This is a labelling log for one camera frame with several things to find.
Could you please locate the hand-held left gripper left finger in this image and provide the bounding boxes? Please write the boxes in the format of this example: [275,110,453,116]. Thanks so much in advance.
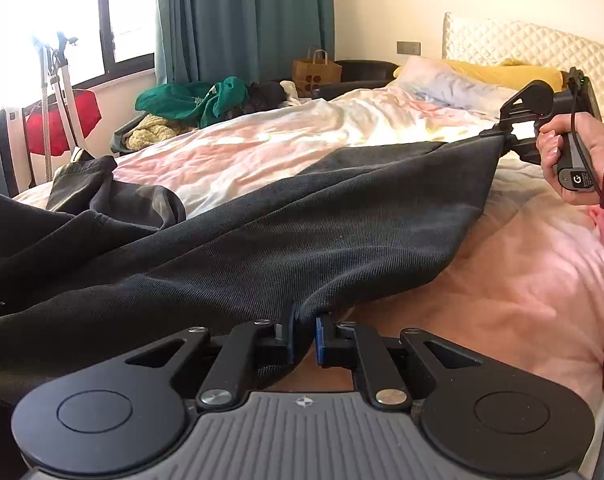
[124,303,300,411]

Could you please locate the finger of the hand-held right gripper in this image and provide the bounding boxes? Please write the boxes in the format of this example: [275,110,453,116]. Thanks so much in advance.
[479,107,522,158]

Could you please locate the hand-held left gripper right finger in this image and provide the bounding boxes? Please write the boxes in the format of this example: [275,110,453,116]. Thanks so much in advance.
[314,313,483,408]

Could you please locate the black pants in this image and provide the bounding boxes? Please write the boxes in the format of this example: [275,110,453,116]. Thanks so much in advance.
[0,139,512,407]

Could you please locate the dark clothes pile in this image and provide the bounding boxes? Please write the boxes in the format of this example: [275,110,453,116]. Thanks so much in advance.
[234,80,295,116]

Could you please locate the person's right hand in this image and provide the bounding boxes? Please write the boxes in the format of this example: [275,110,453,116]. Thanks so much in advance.
[536,112,604,207]

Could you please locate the yellow pillow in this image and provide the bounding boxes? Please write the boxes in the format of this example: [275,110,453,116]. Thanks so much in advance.
[434,57,565,93]

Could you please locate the white quilted headboard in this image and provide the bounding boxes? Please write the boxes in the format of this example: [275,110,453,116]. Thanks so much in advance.
[442,11,604,126]

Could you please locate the pastel pillow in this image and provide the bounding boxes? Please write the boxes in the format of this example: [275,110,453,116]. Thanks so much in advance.
[394,56,532,111]

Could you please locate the brown paper bag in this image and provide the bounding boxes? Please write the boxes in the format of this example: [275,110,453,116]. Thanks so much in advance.
[292,47,343,97]

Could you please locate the pink and white duvet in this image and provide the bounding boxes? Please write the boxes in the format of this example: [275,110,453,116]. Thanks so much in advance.
[12,82,604,480]

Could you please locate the white cloth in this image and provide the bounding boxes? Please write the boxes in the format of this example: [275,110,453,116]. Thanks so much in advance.
[281,80,303,107]

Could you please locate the pale yellow knit blanket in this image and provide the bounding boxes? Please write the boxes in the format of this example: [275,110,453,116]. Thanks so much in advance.
[122,114,197,150]

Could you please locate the green garment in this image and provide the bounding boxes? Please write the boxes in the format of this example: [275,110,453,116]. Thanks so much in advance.
[134,76,250,128]

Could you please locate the white and black chair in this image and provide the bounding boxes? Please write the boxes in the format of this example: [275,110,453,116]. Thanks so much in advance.
[0,100,38,197]

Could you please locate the black framed window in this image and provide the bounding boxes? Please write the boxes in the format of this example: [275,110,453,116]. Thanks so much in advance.
[0,0,157,103]

